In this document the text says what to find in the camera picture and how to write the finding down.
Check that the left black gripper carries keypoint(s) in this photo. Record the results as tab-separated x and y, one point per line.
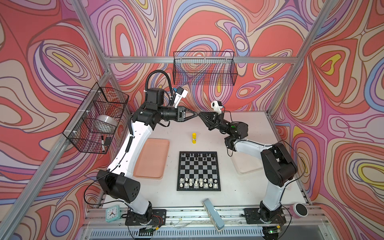
180	114

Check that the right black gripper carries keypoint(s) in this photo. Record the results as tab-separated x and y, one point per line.
214	120

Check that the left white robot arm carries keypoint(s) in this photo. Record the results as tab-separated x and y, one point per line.
117	181

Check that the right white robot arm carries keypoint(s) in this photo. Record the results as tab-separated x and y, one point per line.
278	165

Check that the black and silver chessboard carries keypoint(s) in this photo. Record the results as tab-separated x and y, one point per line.
198	171

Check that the white plastic tray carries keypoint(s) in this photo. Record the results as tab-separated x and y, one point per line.
245	164

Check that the pink plastic tray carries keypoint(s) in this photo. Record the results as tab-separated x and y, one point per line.
152	159

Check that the silver tape roll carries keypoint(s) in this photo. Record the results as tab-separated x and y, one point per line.
104	122

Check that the black marker pen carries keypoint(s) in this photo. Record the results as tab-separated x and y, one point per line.
103	144

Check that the grey stapler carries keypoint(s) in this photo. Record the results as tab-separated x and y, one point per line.
213	214

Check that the green alarm clock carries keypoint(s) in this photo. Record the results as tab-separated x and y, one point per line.
113	214

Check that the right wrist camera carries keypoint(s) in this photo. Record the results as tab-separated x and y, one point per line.
217	106

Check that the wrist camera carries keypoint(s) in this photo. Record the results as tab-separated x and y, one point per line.
217	106
180	93

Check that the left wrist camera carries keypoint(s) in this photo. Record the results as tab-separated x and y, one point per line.
180	93

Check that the back black wire basket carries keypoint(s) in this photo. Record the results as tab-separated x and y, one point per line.
206	68

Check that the black wire basket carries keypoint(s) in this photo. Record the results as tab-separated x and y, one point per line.
81	131
206	68

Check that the left black wire basket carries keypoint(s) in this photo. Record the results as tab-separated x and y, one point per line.
81	131

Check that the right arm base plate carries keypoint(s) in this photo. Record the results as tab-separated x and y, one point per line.
264	216

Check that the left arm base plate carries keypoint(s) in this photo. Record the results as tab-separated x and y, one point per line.
154	218

